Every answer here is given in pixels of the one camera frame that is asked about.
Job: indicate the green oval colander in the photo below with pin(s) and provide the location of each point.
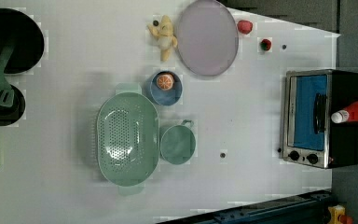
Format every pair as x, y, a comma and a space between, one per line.
127, 136

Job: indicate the pink strawberry toy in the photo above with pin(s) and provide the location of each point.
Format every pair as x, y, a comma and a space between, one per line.
245, 27

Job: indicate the lilac round plate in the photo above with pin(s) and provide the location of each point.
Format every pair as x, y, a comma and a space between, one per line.
207, 38

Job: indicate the blue bowl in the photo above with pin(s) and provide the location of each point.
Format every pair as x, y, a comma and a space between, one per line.
160, 97

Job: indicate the green cup with handle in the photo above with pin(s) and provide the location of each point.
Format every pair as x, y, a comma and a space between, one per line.
178, 142

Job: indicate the yellow and orange object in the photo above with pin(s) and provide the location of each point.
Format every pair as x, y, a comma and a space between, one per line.
338, 215

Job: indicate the black toaster oven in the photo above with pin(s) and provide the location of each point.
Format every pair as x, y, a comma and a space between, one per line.
310, 137

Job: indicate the red strawberry toy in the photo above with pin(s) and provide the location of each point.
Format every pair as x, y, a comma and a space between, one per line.
265, 44

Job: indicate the orange slice toy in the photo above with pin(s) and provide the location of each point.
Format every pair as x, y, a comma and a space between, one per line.
165, 81

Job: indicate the red plush ketchup bottle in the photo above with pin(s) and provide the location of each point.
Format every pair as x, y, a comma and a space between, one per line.
347, 114

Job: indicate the black round pan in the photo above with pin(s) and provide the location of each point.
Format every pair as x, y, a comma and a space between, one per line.
20, 32

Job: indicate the yellow plush toy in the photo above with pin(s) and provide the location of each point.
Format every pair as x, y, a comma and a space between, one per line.
164, 35

